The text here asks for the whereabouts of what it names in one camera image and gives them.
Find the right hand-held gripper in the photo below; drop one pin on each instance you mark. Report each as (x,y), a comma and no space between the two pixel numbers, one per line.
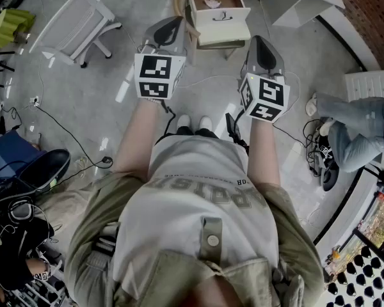
(268,94)

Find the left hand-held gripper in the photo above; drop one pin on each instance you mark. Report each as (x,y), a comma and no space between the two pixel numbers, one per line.
(160,85)

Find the white cloth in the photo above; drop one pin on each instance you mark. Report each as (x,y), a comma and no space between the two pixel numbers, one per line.
(212,2)

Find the person's left forearm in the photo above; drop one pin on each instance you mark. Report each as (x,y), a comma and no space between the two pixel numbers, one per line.
(137,133)

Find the person's right forearm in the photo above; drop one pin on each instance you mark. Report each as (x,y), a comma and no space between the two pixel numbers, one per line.
(262,152)

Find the person's right white shoe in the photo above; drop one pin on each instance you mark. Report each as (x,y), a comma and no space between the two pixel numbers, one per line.
(205,122)

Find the person's white shoe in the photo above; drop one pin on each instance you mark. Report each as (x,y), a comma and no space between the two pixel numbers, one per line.
(183,121)
(205,122)

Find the white office chair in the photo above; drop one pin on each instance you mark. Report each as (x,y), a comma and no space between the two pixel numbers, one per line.
(78,27)

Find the person's left white shoe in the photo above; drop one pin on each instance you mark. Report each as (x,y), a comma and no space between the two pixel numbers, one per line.
(183,121)

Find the person's black trousers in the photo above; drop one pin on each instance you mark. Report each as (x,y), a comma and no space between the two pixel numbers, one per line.
(208,133)

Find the white ribbed cabinet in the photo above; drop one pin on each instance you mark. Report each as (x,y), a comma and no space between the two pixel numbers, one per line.
(371,83)

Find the white power strip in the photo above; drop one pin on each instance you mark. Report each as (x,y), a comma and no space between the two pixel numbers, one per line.
(35,101)

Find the person's torso in white shirt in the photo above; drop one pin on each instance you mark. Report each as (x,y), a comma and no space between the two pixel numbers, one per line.
(195,219)

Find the blue box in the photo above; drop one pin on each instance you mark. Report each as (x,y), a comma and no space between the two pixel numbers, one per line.
(11,149)

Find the black and white perforated tray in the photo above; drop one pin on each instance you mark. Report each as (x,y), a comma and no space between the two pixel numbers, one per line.
(364,280)

